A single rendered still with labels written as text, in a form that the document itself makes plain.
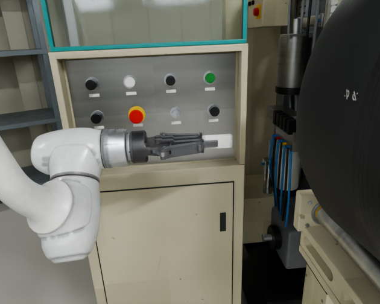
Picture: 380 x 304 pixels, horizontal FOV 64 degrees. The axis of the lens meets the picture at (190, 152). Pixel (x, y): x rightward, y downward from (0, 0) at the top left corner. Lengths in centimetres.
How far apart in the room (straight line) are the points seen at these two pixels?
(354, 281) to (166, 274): 71
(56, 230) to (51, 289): 142
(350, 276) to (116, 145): 53
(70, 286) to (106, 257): 86
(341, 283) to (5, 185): 61
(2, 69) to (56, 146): 261
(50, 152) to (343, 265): 63
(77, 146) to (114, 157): 8
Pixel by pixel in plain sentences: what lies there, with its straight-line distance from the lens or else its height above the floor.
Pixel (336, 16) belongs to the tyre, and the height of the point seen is 131.
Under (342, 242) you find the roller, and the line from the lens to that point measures 69.
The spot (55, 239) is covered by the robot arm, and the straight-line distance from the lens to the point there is 63.
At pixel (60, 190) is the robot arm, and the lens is 61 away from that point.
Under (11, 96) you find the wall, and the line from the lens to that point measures 331.
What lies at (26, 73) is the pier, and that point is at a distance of 319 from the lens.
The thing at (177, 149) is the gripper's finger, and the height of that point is 107.
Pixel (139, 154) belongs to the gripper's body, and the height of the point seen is 106.
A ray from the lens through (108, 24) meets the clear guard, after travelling 93.
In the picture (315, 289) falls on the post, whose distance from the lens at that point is 105.
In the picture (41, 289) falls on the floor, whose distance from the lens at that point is 205.
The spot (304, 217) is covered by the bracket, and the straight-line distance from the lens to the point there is 77.
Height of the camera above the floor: 129
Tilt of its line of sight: 21 degrees down
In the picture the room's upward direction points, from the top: 2 degrees counter-clockwise
